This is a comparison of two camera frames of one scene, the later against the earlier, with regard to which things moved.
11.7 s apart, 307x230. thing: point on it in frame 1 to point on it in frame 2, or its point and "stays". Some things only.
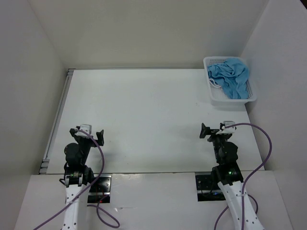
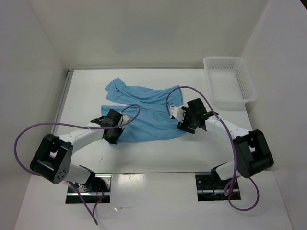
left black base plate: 100,191 stays
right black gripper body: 218,140 to 188,121
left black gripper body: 85,144 to 114,136
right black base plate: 206,190 stays
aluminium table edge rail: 44,163 stays
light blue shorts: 232,75 to 148,108
